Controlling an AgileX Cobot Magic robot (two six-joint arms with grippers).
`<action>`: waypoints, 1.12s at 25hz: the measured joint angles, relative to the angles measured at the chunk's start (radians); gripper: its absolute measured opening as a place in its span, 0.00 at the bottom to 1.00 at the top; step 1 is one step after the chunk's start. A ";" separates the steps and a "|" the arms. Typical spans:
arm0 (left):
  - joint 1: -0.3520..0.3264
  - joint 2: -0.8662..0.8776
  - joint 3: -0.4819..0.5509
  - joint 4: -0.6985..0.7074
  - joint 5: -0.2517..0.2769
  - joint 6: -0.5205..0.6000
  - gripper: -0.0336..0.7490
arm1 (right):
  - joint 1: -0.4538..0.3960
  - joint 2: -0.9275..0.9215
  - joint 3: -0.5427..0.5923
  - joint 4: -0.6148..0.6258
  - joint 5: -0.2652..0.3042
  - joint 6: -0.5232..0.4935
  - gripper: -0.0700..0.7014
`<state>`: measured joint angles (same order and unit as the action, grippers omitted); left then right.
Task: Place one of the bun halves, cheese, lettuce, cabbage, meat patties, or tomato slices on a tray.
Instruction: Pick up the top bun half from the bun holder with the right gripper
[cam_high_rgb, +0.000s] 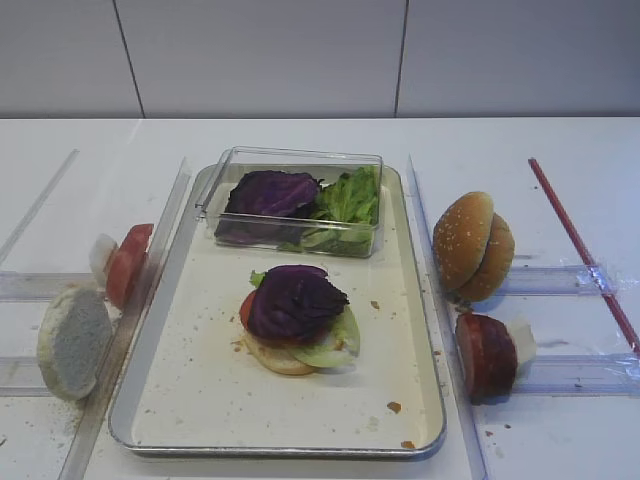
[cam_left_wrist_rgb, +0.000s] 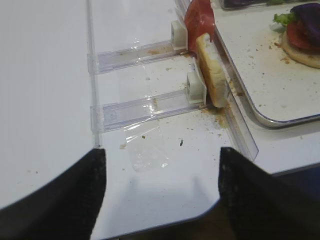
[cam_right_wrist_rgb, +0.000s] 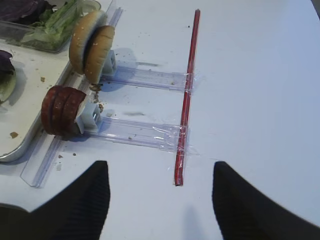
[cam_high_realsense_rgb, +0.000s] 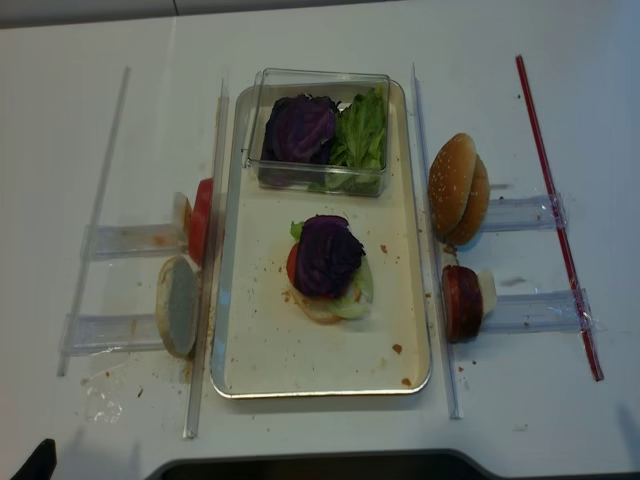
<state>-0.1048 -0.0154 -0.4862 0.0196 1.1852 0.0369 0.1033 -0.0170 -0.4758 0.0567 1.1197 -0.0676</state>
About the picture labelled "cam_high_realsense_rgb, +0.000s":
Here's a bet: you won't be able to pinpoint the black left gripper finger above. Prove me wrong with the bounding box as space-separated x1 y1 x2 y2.
11 438 57 480

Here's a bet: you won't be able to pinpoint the sesame top bun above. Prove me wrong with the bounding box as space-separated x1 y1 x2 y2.
427 133 477 237

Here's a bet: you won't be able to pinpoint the bread slice in left rack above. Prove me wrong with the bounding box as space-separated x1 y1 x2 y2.
155 255 200 359

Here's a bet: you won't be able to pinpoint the red tomato slice in rack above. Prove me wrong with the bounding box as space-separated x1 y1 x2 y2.
188 177 213 267

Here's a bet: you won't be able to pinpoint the tomato slice on burger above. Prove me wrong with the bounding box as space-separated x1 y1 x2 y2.
286 243 299 284

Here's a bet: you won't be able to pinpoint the green lettuce on burger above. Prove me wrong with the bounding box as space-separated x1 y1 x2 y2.
290 221 305 242

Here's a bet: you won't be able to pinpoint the green lettuce in container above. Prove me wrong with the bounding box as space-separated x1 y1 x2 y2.
329 87 386 170

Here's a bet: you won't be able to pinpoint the red meat patty slices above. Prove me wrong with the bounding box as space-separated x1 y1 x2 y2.
442 265 483 343

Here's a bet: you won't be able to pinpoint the white cheese slice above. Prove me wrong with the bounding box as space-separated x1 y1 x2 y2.
477 269 497 318

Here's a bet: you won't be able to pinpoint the clear lower left track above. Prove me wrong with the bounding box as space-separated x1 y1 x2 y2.
60 314 164 356

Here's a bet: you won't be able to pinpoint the clear track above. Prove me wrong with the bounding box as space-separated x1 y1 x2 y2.
480 195 567 232
480 290 592 334
91 224 187 261
60 314 164 356

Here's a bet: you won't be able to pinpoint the clear upper left track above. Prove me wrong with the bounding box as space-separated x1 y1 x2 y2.
91 224 187 261

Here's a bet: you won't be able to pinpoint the silver metal tray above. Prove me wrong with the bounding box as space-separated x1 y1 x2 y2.
210 84 431 399

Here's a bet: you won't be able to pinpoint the bottom bun on tray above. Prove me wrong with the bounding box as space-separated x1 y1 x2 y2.
290 287 341 325

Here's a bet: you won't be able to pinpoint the dark monitor edge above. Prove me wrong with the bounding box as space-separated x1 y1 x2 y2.
146 448 639 479

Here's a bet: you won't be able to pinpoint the purple cabbage leaf in container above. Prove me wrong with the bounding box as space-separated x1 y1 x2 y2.
260 94 338 165

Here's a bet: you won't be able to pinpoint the clear plastic container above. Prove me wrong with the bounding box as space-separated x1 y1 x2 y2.
243 68 391 197

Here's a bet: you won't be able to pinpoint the clear lower right track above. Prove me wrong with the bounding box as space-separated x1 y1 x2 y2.
480 290 592 334

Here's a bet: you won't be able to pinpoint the clear upper right track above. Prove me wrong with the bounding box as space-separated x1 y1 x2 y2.
480 195 567 232

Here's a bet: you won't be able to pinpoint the clear rail far left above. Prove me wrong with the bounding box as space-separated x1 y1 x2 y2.
56 66 131 377

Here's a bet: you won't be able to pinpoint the clear rail left of tray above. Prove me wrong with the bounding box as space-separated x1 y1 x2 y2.
183 75 229 440

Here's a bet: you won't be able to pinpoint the red plastic rail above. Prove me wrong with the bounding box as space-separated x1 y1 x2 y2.
515 55 604 382

